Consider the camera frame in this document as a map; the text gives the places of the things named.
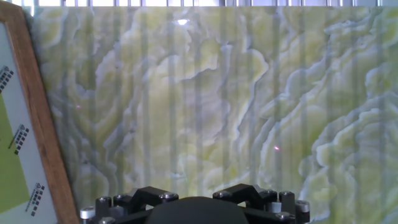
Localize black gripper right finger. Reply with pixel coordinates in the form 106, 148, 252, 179
213, 183, 311, 224

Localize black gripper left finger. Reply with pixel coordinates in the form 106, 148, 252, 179
80, 185, 180, 224

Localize green marble pattern mat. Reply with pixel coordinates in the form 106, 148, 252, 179
23, 5, 398, 224

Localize wooden picture frame green sheet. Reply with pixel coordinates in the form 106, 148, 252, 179
0, 0, 80, 224

